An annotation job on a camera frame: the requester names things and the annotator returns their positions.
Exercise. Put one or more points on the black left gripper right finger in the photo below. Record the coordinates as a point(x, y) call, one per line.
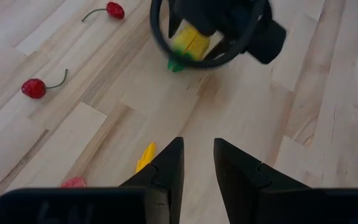
point(244, 186)

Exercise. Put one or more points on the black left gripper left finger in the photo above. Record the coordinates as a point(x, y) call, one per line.
point(160, 193)

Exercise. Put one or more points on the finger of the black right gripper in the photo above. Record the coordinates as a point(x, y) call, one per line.
point(267, 43)
point(197, 17)

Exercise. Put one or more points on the yellow pineapple toy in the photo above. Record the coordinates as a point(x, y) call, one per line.
point(183, 40)

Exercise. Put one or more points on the red cherry toy with stem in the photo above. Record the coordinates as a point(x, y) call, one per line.
point(33, 88)
point(116, 10)

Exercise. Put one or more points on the yellow elongated produce toy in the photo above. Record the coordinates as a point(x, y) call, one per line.
point(146, 157)

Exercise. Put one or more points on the pink round fruit toy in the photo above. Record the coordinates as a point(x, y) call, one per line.
point(73, 183)

